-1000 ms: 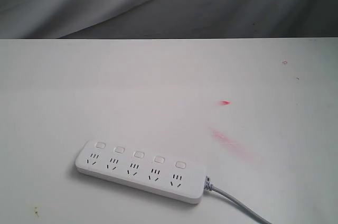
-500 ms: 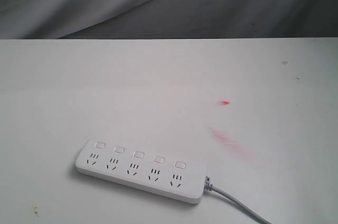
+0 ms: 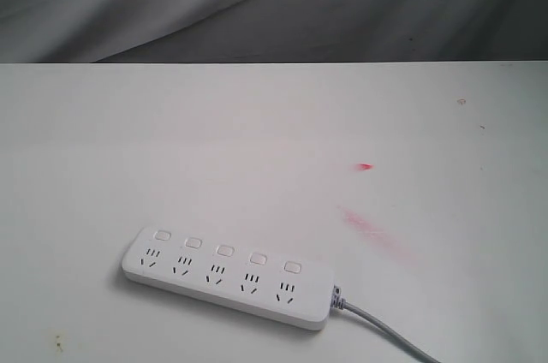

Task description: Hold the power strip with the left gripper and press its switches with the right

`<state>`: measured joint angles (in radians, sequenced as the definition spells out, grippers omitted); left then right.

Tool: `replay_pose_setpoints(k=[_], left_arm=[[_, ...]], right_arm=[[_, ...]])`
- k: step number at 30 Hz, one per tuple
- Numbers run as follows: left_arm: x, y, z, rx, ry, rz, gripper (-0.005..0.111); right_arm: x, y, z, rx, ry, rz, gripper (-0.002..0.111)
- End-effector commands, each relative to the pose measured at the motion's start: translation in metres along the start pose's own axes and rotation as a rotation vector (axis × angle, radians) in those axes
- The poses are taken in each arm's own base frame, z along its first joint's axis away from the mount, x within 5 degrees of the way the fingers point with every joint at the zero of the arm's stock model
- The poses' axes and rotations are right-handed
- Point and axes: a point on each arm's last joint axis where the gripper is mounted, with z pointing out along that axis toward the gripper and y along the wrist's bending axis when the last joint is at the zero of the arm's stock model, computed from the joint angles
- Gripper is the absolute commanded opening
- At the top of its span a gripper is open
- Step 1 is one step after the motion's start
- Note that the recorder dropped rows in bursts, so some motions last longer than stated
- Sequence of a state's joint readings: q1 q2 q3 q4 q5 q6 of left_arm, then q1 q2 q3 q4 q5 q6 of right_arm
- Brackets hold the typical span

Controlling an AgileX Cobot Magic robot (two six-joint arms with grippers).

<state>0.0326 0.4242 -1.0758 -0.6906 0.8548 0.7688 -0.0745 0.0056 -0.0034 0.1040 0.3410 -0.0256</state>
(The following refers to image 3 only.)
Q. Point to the white five-outlet power strip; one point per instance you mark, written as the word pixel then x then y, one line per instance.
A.
pixel 226 272

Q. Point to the white backdrop cloth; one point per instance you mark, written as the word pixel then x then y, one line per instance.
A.
pixel 209 31

